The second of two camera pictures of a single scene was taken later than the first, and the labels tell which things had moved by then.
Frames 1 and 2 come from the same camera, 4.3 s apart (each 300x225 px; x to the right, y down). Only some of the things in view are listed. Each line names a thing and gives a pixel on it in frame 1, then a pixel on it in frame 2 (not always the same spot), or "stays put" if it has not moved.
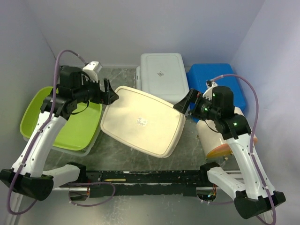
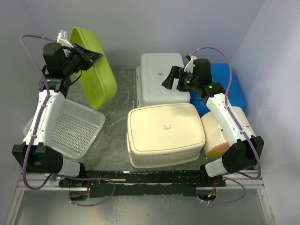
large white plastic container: [162, 75] stays put
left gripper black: [106, 97] → [88, 56]
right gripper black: [182, 106] → [174, 73]
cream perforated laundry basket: [154, 125] → [164, 135]
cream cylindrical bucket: [210, 139] stays put
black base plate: [141, 183] stays put
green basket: [76, 133] → [97, 83]
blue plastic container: [222, 74] stays put
